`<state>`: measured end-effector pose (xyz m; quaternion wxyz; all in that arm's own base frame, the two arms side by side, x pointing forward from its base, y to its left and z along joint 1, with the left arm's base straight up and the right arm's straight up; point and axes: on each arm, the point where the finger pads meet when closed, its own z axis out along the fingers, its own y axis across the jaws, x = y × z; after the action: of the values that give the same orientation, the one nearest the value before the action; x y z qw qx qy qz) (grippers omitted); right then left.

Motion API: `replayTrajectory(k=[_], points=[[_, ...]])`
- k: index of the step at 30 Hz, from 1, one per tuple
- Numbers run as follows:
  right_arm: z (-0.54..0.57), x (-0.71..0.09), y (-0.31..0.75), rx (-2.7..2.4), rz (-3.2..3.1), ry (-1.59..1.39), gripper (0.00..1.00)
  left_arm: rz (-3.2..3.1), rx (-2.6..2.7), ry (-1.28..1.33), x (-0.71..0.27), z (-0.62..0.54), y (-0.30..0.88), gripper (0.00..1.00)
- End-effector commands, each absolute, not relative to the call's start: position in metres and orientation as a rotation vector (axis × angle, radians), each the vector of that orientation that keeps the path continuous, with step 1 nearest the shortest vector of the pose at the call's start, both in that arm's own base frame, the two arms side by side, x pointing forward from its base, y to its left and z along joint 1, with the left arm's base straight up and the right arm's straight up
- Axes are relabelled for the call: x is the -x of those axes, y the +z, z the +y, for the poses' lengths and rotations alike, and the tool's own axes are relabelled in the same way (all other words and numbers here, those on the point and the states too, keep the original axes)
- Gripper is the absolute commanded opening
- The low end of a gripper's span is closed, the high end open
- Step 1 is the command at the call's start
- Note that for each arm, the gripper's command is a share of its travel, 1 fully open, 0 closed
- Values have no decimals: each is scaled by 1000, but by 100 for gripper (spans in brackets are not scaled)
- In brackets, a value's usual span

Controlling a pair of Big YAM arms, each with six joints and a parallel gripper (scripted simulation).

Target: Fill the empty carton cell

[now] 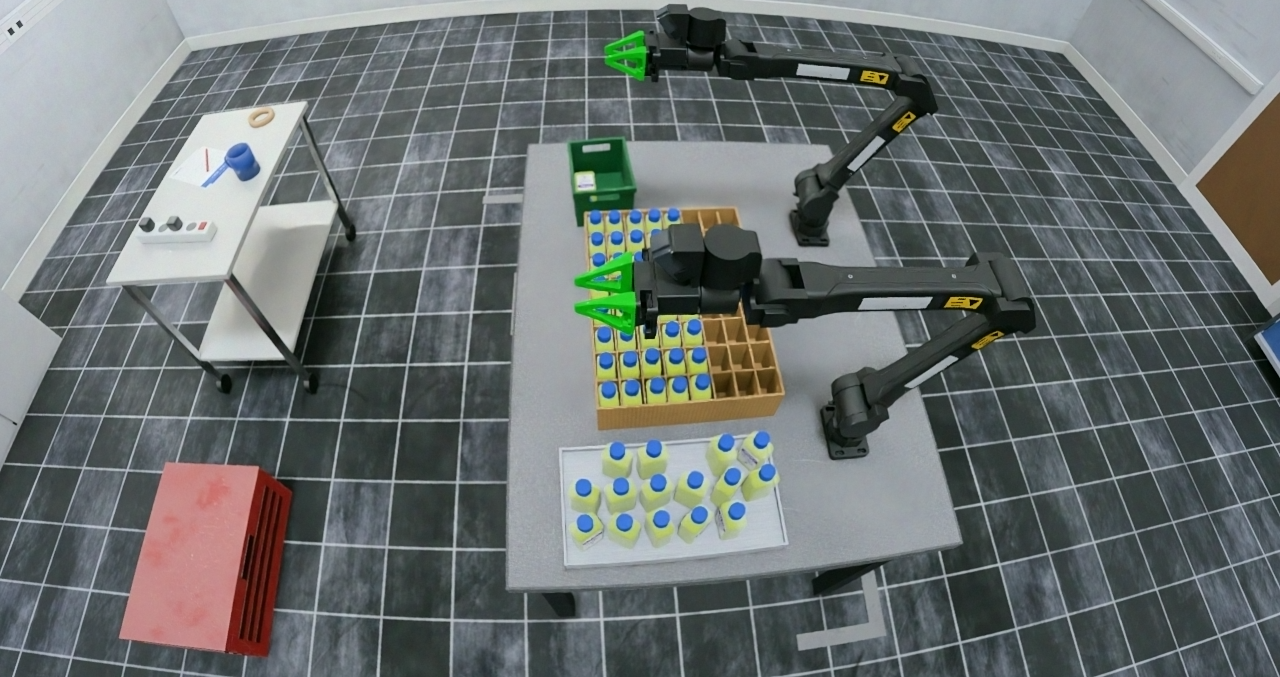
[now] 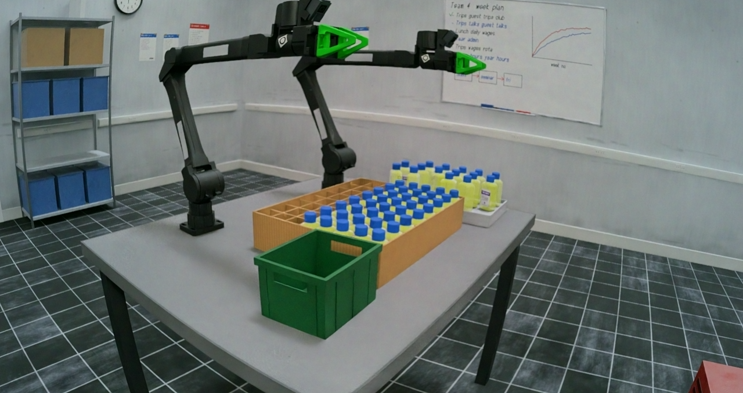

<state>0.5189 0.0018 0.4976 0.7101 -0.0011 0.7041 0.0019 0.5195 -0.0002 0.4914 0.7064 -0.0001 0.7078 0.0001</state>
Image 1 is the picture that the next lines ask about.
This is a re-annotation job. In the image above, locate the white rimmed tray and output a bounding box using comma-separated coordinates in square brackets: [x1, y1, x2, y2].
[559, 438, 788, 569]

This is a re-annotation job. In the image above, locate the brown cardboard carton with dividers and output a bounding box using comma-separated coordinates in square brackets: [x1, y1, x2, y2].
[591, 207, 785, 431]

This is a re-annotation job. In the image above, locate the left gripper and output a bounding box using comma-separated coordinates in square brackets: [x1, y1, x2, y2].
[573, 248, 699, 340]

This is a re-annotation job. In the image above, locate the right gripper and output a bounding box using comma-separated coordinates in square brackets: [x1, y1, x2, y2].
[605, 29, 687, 82]

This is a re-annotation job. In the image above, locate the green plastic crate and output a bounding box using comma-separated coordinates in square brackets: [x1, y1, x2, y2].
[567, 137, 637, 227]

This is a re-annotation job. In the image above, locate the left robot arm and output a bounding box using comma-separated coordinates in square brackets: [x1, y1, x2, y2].
[649, 223, 1036, 459]

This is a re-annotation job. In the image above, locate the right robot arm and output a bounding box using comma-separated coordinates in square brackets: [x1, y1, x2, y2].
[655, 4, 940, 247]

